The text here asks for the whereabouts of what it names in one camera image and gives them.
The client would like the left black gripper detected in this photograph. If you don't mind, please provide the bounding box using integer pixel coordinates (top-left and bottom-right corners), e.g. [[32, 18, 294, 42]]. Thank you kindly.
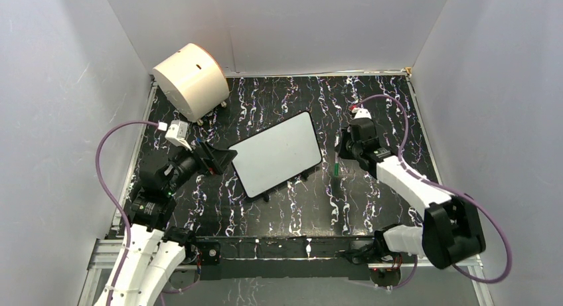
[[164, 138, 237, 194]]

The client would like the small white whiteboard black frame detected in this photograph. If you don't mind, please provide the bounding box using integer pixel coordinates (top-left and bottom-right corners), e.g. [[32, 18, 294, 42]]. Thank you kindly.
[[228, 111, 323, 198]]

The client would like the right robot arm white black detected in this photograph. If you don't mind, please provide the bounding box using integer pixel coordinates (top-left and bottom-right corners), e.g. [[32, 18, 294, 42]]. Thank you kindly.
[[335, 118, 486, 269]]

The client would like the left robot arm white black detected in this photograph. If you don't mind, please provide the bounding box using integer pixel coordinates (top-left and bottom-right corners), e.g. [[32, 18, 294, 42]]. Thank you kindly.
[[96, 141, 238, 305]]

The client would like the white cylindrical drum container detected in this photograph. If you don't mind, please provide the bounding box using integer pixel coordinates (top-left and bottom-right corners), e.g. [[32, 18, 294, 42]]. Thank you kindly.
[[152, 43, 230, 125]]

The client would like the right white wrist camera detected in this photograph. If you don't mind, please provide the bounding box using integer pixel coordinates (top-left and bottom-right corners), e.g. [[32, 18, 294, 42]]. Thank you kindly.
[[351, 106, 372, 119]]

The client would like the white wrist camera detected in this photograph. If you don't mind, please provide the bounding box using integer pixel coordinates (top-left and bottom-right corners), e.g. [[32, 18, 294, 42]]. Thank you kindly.
[[157, 120, 193, 151], [351, 106, 372, 119]]

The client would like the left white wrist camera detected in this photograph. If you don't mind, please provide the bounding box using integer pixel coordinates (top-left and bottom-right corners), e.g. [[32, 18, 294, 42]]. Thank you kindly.
[[157, 120, 193, 151]]

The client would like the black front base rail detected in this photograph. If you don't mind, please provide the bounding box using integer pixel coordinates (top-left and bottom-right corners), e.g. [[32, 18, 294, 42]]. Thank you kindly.
[[195, 236, 393, 280]]

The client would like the aluminium frame rail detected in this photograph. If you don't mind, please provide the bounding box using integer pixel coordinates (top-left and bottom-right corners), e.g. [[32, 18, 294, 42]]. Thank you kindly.
[[88, 236, 484, 269]]

